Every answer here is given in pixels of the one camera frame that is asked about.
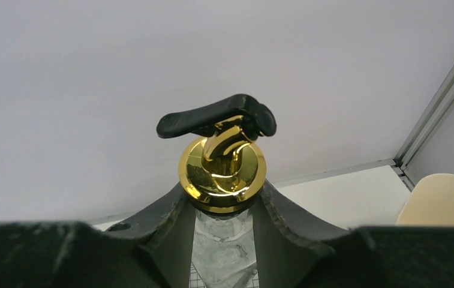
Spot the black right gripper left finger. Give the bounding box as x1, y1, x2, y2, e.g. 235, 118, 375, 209
0, 185, 195, 287

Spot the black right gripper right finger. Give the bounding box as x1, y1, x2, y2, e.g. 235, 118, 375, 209
252, 182, 454, 287

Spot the clear glass oil bottle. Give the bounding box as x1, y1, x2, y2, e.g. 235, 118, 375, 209
156, 94, 277, 274

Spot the cream waste bin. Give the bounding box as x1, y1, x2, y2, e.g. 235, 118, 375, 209
396, 173, 454, 227

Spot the black wire basket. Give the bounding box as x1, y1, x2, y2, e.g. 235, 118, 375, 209
188, 263, 260, 287

